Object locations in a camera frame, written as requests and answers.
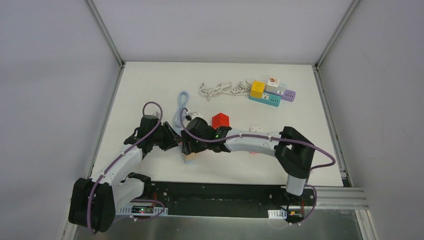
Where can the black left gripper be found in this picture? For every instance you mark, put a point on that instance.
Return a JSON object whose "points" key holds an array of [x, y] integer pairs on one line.
{"points": [[168, 136]]}

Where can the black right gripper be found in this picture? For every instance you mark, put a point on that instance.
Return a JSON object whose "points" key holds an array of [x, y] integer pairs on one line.
{"points": [[189, 147]]}

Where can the red cube socket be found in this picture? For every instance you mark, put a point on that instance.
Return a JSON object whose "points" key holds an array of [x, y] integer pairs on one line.
{"points": [[220, 120]]}

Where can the beige cube socket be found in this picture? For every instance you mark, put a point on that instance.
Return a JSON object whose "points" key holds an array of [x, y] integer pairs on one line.
{"points": [[189, 158]]}

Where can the white plug adapter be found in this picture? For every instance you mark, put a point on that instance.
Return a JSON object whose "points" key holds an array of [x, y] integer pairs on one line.
{"points": [[255, 129]]}

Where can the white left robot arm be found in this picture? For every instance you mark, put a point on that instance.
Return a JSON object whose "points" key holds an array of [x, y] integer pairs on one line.
{"points": [[95, 200]]}

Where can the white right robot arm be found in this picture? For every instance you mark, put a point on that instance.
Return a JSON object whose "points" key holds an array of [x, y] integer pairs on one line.
{"points": [[292, 150]]}

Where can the yellow cube socket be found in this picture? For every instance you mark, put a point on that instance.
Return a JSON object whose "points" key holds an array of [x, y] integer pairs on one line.
{"points": [[257, 89]]}

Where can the white cube socket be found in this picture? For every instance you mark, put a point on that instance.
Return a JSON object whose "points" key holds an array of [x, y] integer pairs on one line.
{"points": [[272, 85]]}

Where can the teal power strip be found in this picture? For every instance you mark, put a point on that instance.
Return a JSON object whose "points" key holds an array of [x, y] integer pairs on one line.
{"points": [[267, 99]]}

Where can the purple power strip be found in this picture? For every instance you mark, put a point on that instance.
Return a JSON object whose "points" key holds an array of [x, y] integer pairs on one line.
{"points": [[285, 93]]}

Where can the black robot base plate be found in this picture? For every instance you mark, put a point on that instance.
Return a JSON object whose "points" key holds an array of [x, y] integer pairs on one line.
{"points": [[218, 200]]}

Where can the aluminium frame rail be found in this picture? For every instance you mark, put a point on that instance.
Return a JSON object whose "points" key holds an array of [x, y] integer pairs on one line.
{"points": [[96, 15]]}

